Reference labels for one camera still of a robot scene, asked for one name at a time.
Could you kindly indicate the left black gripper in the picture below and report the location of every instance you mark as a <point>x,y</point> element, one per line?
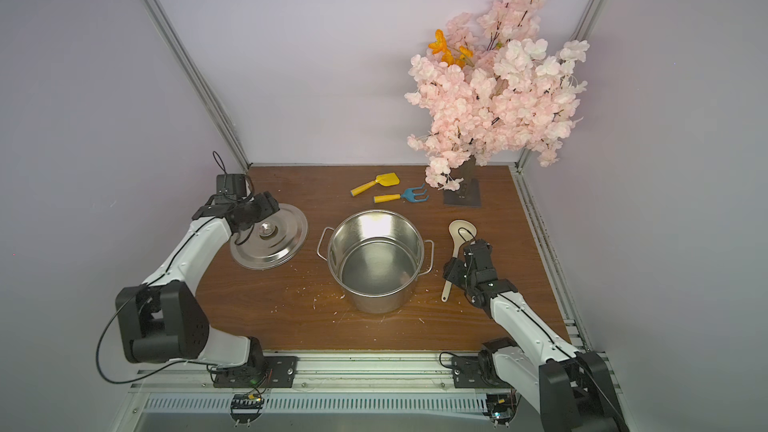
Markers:
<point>251,213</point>

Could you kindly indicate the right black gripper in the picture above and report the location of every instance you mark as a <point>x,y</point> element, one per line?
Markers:
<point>471,258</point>

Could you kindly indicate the stainless steel pot lid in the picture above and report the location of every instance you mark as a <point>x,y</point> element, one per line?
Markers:
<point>273,242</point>

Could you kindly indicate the beige plastic ladle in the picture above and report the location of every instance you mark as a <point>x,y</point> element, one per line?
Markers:
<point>461,231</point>

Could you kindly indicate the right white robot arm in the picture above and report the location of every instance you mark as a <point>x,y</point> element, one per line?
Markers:
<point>570,389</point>

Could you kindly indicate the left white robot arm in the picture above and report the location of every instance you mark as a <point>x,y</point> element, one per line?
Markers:
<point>161,320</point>

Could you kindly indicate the blue yellow toy rake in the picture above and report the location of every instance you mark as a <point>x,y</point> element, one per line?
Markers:
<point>412,195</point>

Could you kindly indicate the yellow toy shovel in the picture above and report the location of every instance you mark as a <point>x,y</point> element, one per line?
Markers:
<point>385,180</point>

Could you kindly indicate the right circuit board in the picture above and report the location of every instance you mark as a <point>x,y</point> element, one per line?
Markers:
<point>501,409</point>

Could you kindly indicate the circuit board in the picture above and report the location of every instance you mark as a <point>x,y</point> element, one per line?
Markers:
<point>501,409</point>
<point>244,409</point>

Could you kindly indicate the pink artificial blossom tree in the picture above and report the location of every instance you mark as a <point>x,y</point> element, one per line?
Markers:
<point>491,84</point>

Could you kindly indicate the left circuit board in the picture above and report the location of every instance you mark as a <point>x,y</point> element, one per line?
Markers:
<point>244,409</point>

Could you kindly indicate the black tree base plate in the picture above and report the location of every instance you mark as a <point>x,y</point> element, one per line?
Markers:
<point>468,195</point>

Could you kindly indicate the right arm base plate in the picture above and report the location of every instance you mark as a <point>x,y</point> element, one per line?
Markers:
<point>467,373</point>

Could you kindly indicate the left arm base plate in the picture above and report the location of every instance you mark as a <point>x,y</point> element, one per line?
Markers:
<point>272,371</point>

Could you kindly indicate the aluminium rail frame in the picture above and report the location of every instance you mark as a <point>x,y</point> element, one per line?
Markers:
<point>326,382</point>

